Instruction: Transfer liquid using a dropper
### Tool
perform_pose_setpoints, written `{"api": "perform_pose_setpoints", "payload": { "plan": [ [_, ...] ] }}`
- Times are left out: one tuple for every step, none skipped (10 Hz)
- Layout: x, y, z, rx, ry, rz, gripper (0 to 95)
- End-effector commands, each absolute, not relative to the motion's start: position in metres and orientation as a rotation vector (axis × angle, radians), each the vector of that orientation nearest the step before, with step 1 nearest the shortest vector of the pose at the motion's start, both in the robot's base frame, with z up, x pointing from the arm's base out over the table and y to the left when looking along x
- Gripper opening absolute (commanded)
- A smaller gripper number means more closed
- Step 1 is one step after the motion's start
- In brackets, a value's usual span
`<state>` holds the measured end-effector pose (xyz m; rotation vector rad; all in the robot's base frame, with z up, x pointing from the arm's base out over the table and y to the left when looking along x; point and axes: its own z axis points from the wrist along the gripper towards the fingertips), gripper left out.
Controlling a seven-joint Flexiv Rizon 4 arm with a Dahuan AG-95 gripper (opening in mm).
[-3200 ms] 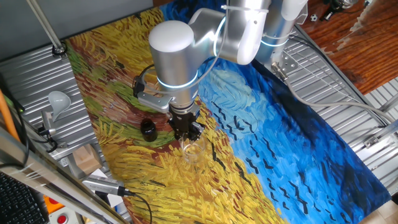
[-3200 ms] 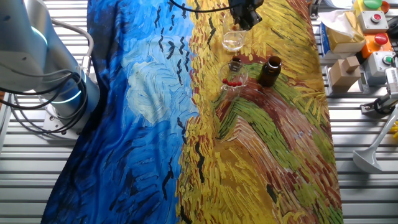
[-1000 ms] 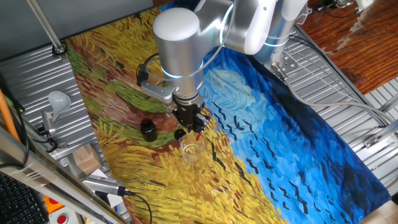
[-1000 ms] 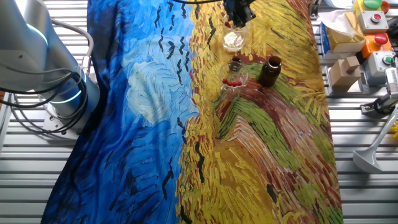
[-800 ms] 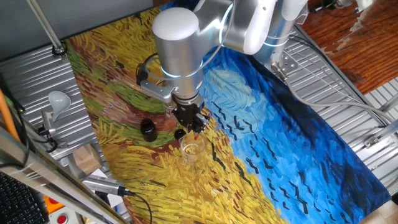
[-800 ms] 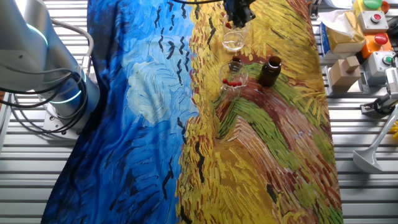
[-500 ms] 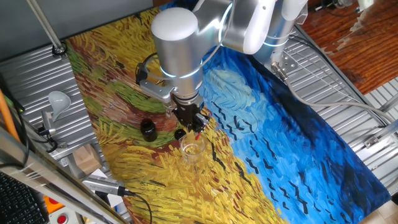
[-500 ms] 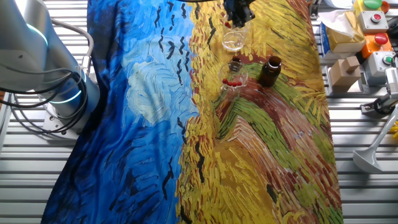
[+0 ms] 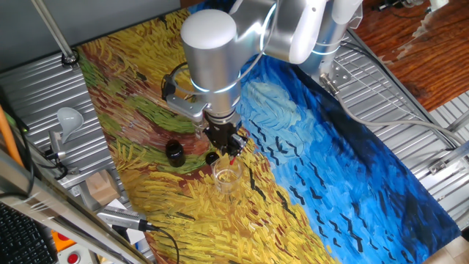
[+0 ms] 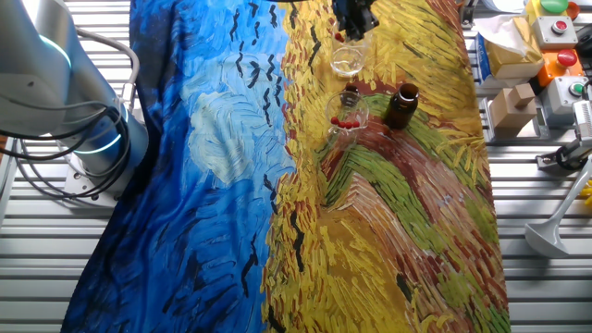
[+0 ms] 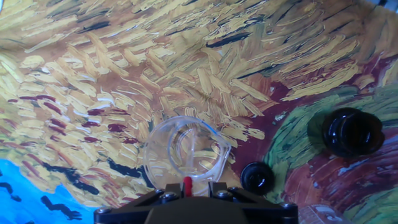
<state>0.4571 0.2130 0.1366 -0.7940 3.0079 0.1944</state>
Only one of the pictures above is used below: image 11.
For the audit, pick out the painted wheatfield print cloth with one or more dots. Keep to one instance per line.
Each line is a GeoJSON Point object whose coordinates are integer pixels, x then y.
{"type": "Point", "coordinates": [186, 62]}

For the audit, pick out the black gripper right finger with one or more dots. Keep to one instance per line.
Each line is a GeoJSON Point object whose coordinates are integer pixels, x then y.
{"type": "Point", "coordinates": [267, 207]}

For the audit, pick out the red bulb glass dropper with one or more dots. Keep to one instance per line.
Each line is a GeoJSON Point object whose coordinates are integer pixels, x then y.
{"type": "Point", "coordinates": [187, 185]}

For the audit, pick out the brown glass bottle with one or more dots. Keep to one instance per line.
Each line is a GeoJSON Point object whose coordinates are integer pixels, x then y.
{"type": "Point", "coordinates": [351, 132]}

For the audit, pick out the black bottle cap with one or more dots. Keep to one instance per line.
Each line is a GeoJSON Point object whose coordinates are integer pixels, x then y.
{"type": "Point", "coordinates": [257, 179]}

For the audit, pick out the clear beaker with liquid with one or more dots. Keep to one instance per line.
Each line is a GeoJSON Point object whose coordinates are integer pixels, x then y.
{"type": "Point", "coordinates": [158, 155]}

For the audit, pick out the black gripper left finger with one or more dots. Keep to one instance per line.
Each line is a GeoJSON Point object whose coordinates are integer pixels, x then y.
{"type": "Point", "coordinates": [130, 208]}

